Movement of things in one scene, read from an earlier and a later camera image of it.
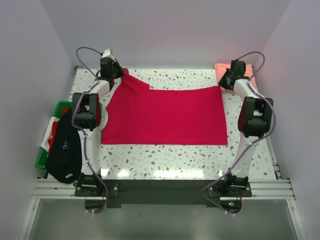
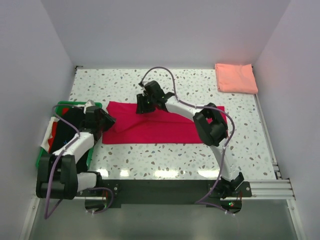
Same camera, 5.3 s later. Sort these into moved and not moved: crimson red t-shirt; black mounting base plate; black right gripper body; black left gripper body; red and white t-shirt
Moved: crimson red t-shirt; black right gripper body; black left gripper body
Not moved: black mounting base plate; red and white t-shirt
